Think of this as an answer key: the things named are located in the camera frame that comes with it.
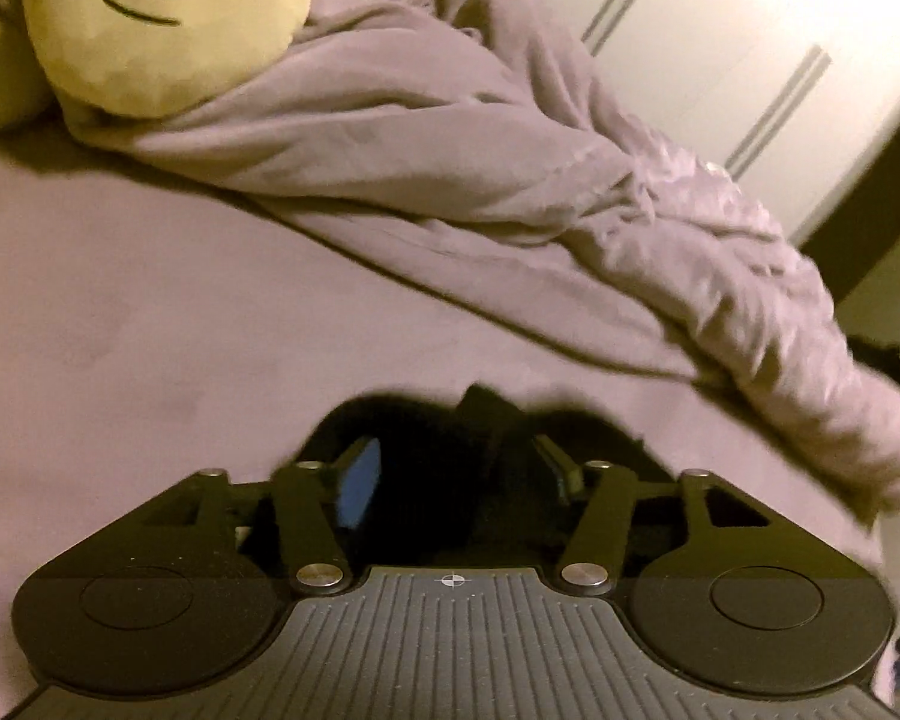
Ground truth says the white wardrobe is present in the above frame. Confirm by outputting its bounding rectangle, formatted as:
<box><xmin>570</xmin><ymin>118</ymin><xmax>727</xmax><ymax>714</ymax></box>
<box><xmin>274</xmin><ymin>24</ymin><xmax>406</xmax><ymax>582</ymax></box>
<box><xmin>487</xmin><ymin>0</ymin><xmax>900</xmax><ymax>244</ymax></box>

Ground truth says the black knit sweater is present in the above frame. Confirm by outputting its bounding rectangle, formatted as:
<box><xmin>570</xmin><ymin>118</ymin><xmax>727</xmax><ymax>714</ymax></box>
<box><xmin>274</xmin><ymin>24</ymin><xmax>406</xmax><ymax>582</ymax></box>
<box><xmin>270</xmin><ymin>382</ymin><xmax>679</xmax><ymax>568</ymax></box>

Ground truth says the cream round-head plush doll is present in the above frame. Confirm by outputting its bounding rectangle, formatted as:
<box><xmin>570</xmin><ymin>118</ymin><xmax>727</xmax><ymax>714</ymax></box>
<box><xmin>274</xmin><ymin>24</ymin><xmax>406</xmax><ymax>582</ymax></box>
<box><xmin>0</xmin><ymin>0</ymin><xmax>320</xmax><ymax>146</ymax></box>

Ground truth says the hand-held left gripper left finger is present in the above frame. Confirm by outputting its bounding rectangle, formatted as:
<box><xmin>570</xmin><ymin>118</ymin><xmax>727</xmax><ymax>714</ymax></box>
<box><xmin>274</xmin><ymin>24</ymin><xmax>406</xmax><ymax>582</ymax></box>
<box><xmin>141</xmin><ymin>435</ymin><xmax>385</xmax><ymax>595</ymax></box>

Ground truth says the purple duvet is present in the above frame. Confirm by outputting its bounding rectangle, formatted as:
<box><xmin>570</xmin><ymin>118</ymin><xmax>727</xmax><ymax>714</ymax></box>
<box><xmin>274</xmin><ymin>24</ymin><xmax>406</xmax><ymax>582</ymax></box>
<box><xmin>0</xmin><ymin>0</ymin><xmax>900</xmax><ymax>529</ymax></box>

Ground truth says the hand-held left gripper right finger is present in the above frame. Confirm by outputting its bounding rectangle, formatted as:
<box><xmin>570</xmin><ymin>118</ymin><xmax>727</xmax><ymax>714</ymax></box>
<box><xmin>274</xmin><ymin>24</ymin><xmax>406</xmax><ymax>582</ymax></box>
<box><xmin>531</xmin><ymin>430</ymin><xmax>772</xmax><ymax>596</ymax></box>

